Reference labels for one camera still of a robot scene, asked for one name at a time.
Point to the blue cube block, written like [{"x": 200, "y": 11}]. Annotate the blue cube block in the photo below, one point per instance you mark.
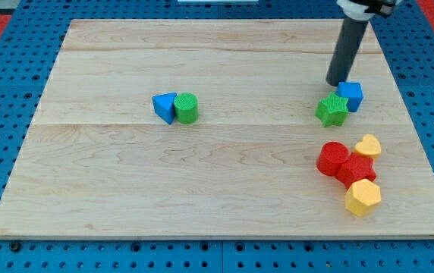
[{"x": 351, "y": 91}]

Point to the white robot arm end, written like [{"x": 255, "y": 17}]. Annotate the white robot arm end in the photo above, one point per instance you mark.
[{"x": 366, "y": 9}]

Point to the green star block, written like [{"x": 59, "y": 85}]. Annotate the green star block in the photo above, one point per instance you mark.
[{"x": 332, "y": 110}]

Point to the red star block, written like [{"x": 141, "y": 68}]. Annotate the red star block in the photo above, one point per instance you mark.
[{"x": 356, "y": 168}]

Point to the green cylinder block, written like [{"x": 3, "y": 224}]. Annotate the green cylinder block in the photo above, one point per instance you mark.
[{"x": 186, "y": 108}]

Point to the blue triangle block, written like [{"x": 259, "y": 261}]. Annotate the blue triangle block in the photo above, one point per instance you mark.
[{"x": 163, "y": 105}]

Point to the light wooden board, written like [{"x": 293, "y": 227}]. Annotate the light wooden board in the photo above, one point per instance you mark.
[{"x": 97, "y": 162}]

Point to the red cylinder block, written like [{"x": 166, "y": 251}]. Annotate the red cylinder block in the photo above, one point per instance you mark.
[{"x": 332, "y": 156}]

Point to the yellow heart block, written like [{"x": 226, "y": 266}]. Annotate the yellow heart block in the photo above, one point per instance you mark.
[{"x": 369, "y": 147}]

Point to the yellow hexagon block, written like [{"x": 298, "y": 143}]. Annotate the yellow hexagon block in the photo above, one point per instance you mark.
[{"x": 362, "y": 197}]

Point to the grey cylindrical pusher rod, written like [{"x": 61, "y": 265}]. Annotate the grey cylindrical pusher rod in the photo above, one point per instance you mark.
[{"x": 346, "y": 49}]

